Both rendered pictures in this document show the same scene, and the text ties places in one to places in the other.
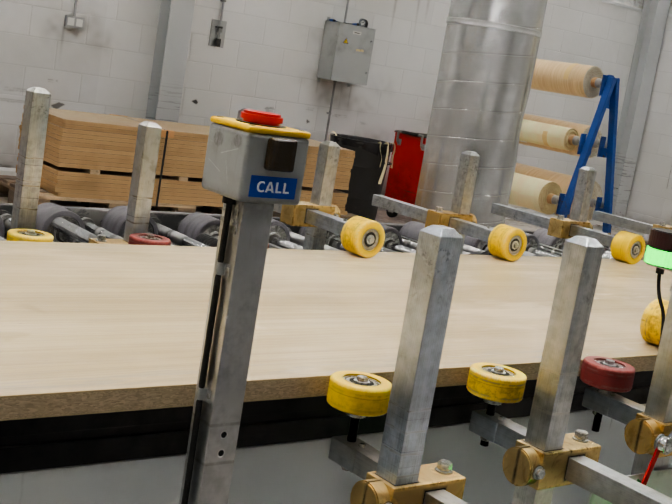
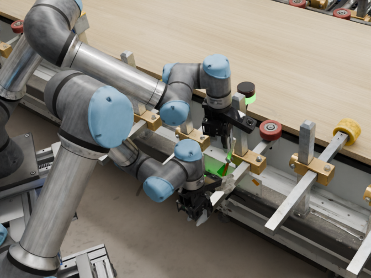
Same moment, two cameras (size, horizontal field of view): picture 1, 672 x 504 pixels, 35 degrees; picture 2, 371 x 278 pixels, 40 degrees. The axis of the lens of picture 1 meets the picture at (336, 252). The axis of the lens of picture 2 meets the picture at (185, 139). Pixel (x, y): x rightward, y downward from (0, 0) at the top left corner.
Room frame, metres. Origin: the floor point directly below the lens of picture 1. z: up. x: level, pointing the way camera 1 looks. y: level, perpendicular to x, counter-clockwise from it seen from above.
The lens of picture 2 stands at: (1.19, -1.73, 2.16)
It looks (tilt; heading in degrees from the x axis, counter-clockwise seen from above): 43 degrees down; 84
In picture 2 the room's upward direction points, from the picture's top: 9 degrees counter-clockwise
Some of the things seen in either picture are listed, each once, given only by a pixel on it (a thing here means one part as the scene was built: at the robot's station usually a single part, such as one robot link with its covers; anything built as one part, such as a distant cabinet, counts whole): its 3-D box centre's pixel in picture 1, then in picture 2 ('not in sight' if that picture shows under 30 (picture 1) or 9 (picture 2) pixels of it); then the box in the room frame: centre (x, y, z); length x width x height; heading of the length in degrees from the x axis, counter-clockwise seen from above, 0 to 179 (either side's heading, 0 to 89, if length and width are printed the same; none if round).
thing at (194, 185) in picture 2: not in sight; (192, 177); (1.29, -0.72, 1.05); 0.08 x 0.08 x 0.05
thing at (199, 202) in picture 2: not in sight; (193, 196); (1.28, -0.73, 0.97); 0.09 x 0.08 x 0.12; 39
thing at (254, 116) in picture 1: (261, 121); not in sight; (1.02, 0.09, 1.22); 0.04 x 0.04 x 0.02
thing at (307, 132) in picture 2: not in sight; (304, 176); (1.66, -0.69, 0.89); 0.04 x 0.04 x 0.48; 39
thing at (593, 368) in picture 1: (602, 395); (270, 137); (1.63, -0.45, 0.85); 0.08 x 0.08 x 0.11
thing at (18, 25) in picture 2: not in sight; (21, 32); (0.68, 0.71, 0.85); 0.08 x 0.08 x 0.11
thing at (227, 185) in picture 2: not in sight; (226, 181); (1.41, -0.62, 0.87); 0.09 x 0.07 x 0.02; 39
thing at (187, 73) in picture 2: not in sight; (181, 79); (1.32, -0.56, 1.29); 0.11 x 0.11 x 0.08; 70
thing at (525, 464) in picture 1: (550, 461); (192, 137); (1.35, -0.32, 0.83); 0.14 x 0.06 x 0.05; 129
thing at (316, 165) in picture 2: not in sight; (311, 167); (1.67, -0.71, 0.95); 0.14 x 0.06 x 0.05; 129
